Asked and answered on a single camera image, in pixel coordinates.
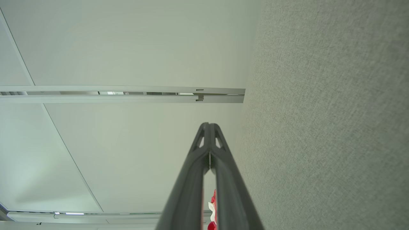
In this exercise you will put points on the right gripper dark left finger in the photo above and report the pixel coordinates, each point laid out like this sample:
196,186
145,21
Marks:
188,191

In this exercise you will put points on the grey partition post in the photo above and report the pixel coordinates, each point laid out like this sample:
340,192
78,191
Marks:
127,98

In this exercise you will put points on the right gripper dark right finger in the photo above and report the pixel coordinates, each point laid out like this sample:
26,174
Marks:
231,195

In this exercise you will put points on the grey wall frame strip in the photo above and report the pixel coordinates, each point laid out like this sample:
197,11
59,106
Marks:
96,217

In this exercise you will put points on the red jersey shirt white sleeves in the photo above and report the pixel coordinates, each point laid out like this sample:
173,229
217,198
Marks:
213,207

